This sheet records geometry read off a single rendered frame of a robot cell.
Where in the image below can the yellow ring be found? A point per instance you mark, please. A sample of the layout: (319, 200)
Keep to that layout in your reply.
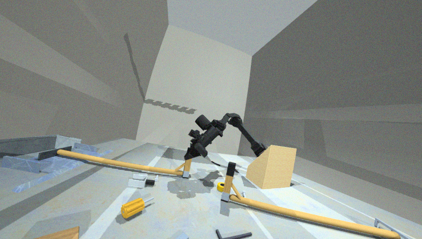
(220, 186)

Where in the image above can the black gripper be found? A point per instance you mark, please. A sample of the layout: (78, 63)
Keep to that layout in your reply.
(198, 149)

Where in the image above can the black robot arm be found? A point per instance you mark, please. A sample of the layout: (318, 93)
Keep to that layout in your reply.
(216, 127)

